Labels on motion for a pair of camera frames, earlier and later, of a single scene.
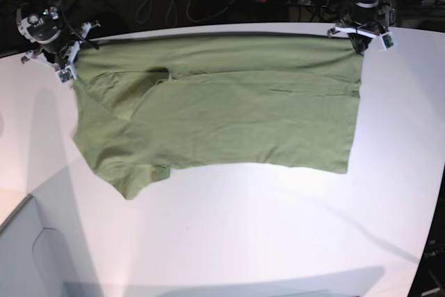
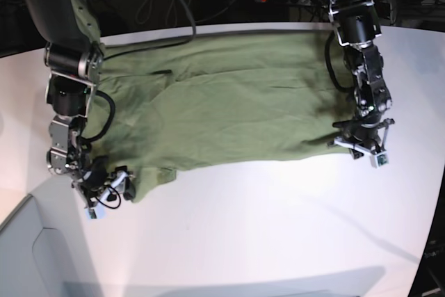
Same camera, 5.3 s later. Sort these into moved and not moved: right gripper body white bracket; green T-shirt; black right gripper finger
Moved: black right gripper finger; right gripper body white bracket
Not moved: green T-shirt
